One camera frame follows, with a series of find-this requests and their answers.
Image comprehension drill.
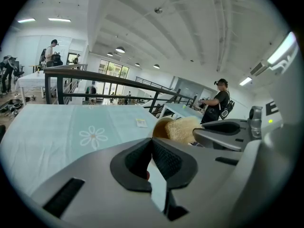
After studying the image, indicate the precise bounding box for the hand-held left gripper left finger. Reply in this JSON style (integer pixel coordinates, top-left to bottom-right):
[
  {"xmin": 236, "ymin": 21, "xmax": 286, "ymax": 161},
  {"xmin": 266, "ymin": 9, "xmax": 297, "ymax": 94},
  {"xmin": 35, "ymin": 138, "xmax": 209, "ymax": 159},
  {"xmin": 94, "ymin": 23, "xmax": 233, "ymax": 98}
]
[{"xmin": 30, "ymin": 137, "xmax": 171, "ymax": 228}]

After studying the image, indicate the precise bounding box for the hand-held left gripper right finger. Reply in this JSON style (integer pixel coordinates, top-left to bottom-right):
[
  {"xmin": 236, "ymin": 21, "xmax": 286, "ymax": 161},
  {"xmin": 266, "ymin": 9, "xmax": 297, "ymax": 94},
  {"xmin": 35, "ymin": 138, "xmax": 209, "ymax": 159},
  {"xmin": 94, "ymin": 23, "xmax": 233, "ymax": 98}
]
[{"xmin": 152, "ymin": 137, "xmax": 245, "ymax": 228}]

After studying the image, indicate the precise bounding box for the white air conditioner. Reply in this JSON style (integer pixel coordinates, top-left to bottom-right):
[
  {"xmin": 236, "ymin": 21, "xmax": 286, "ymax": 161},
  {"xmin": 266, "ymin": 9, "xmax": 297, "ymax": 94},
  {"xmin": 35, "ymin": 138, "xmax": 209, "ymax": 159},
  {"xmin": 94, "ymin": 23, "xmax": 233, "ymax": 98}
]
[{"xmin": 249, "ymin": 61, "xmax": 269, "ymax": 77}]

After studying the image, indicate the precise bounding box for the small light blue table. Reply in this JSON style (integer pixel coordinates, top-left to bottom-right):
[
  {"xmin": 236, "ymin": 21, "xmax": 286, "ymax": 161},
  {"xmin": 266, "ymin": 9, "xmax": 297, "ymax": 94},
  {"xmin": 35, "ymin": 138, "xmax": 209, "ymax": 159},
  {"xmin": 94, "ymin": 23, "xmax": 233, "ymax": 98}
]
[{"xmin": 159, "ymin": 103, "xmax": 205, "ymax": 122}]

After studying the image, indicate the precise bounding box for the white cloth table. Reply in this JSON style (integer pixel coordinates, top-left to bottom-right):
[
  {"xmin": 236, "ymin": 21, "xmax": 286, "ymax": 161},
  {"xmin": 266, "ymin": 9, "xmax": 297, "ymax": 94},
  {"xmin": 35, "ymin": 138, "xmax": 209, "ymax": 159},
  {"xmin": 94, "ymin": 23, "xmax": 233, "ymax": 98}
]
[{"xmin": 15, "ymin": 70, "xmax": 57, "ymax": 100}]

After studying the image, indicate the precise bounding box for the black round case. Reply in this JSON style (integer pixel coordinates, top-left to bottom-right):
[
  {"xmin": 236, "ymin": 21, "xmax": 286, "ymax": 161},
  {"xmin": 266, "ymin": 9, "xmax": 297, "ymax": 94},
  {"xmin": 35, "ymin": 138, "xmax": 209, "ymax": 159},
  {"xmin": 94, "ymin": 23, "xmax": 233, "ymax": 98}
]
[{"xmin": 0, "ymin": 98, "xmax": 24, "ymax": 116}]

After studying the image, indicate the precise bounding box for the light blue floral tablecloth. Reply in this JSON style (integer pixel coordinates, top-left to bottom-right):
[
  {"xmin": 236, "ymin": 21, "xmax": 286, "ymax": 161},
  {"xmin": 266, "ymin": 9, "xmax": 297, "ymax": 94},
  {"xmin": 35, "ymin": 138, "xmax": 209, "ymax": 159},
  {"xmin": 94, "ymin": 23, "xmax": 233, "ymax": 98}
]
[{"xmin": 0, "ymin": 103, "xmax": 159, "ymax": 197}]

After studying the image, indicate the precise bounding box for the black metal railing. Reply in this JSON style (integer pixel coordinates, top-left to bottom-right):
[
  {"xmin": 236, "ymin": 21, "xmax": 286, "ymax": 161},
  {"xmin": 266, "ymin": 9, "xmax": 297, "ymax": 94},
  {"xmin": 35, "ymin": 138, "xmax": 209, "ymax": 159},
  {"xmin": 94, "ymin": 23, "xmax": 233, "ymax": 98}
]
[{"xmin": 43, "ymin": 64, "xmax": 198, "ymax": 115}]

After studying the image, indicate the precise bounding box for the large glass window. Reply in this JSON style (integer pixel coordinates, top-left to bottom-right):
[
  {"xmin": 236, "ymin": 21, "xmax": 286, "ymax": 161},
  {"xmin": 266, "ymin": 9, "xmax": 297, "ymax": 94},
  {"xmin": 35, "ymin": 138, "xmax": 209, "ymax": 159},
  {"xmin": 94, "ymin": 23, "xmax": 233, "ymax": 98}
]
[{"xmin": 98, "ymin": 59, "xmax": 130, "ymax": 79}]

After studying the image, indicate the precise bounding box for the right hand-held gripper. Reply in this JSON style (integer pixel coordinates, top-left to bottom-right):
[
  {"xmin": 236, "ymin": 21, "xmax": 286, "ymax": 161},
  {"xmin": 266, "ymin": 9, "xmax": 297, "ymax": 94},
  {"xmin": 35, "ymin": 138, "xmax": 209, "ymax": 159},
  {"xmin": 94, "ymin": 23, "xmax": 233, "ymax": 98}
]
[{"xmin": 191, "ymin": 31, "xmax": 304, "ymax": 228}]

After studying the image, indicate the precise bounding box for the yellow sponge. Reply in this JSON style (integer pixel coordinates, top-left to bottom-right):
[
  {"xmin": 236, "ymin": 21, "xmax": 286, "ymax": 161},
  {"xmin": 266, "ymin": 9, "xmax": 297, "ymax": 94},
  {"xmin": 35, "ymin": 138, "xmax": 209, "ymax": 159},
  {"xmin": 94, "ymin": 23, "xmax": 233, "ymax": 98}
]
[{"xmin": 164, "ymin": 116, "xmax": 203, "ymax": 144}]

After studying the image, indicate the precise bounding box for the brown bowl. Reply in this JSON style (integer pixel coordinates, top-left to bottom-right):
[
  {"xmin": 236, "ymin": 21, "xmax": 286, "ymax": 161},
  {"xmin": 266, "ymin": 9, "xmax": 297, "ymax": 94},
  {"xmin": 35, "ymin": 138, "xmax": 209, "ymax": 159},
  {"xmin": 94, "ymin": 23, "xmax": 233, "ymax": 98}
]
[{"xmin": 152, "ymin": 117, "xmax": 175, "ymax": 139}]

